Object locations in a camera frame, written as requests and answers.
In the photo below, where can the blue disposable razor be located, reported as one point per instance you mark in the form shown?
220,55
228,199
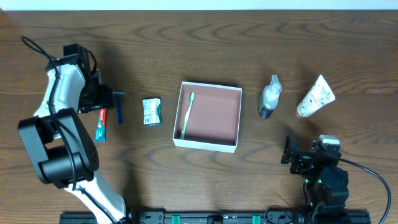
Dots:
117,95

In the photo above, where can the green toothbrush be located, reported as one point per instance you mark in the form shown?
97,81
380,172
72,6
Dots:
187,115

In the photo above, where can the white box with red interior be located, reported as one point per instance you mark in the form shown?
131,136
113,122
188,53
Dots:
214,119

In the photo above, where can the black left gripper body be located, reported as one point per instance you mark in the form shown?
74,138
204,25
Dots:
104,97

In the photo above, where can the clear foam pump soap bottle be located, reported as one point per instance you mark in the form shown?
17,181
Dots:
269,98

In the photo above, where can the Colgate toothpaste tube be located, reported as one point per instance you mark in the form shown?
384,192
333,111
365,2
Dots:
100,135

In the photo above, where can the green Dettol soap pack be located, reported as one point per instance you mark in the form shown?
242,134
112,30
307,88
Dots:
152,112

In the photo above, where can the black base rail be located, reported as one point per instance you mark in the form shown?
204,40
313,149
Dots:
269,217

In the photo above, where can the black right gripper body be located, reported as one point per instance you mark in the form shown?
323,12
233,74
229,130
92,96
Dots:
298,158

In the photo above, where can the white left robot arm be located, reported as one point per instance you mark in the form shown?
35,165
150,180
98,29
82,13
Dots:
59,146

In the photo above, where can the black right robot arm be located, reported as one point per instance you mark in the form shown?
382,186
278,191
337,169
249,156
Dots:
325,184

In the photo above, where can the white Pantene tube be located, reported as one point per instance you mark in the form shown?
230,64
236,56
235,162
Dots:
318,96

